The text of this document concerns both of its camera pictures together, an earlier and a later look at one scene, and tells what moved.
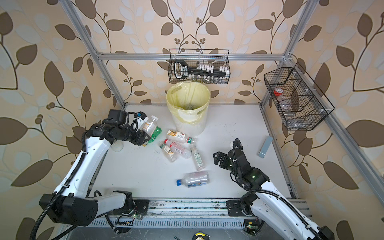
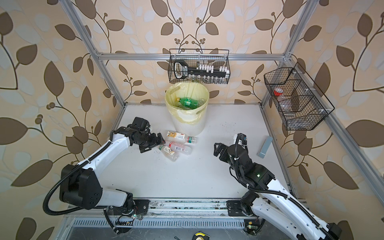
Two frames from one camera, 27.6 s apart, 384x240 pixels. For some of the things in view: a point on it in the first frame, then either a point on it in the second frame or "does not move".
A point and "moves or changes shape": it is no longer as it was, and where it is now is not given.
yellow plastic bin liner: (188, 102) does not move
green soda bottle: (157, 131) moves or changes shape
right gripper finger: (219, 157) → (219, 148)
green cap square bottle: (169, 153) does not move
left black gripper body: (127, 133) → (146, 141)
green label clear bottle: (198, 161) → (201, 102)
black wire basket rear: (199, 66) does not move
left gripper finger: (143, 134) → (160, 139)
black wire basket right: (300, 102) does not move
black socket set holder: (181, 70) does not move
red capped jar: (278, 91) does not move
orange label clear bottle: (179, 137) does not move
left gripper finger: (141, 140) → (155, 145)
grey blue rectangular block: (265, 147) does not move
